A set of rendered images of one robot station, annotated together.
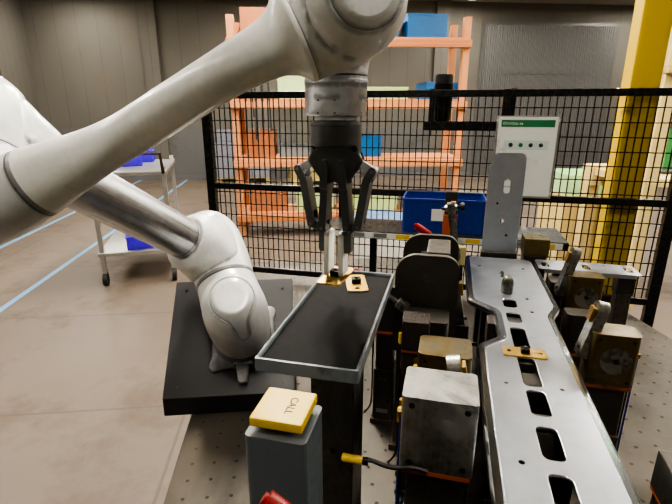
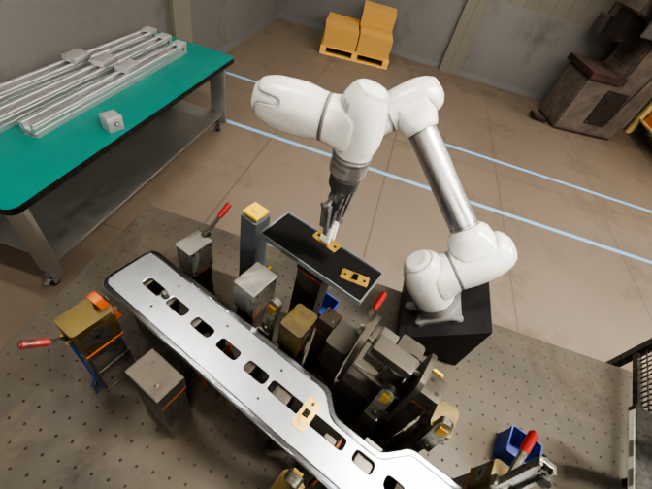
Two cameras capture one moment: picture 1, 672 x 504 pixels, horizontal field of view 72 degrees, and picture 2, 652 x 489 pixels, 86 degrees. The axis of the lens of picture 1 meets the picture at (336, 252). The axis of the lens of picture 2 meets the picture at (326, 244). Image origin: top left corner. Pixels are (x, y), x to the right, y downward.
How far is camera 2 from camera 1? 1.17 m
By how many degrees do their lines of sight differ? 84
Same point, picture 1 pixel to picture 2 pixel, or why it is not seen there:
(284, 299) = (471, 328)
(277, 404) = (257, 209)
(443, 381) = (257, 280)
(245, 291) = (418, 265)
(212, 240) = (458, 239)
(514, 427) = (246, 342)
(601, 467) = (202, 356)
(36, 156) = not seen: hidden behind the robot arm
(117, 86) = not seen: outside the picture
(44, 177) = not seen: hidden behind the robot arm
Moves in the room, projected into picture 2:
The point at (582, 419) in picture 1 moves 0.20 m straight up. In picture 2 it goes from (231, 382) to (231, 348)
